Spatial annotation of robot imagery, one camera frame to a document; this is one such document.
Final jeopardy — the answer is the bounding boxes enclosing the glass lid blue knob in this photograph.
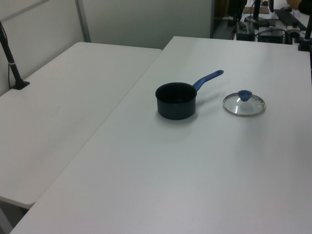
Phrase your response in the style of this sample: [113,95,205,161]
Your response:
[222,90,266,118]

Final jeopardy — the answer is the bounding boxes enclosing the dark sleeved forearm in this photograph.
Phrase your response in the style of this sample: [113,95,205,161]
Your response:
[298,0,312,15]

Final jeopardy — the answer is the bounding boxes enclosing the dark blue saucepan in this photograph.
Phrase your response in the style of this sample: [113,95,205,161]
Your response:
[155,69,224,120]

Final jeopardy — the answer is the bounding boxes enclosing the black keyboard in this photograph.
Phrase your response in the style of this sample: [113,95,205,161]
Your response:
[273,9,308,31]

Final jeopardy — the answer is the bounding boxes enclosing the black clamped pole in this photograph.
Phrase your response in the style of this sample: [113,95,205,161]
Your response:
[296,13,312,52]

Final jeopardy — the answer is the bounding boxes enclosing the black monitor stand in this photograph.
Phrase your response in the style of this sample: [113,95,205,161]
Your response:
[244,0,270,28]

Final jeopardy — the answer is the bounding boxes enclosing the black computer box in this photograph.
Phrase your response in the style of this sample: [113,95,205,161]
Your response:
[257,29,286,44]

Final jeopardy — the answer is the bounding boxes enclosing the black desktop device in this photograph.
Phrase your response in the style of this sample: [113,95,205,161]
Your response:
[235,21,255,41]

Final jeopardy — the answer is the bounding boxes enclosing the black tripod legs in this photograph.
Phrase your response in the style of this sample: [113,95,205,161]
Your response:
[227,0,247,27]

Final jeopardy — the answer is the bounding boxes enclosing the white side table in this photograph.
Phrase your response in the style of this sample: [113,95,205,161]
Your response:
[0,41,163,206]

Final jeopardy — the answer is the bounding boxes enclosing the grey metal partition post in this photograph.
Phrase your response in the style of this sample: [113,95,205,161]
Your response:
[76,0,92,43]

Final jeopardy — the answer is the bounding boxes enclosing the black camera stand pole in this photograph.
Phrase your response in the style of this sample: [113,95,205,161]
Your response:
[0,20,31,91]

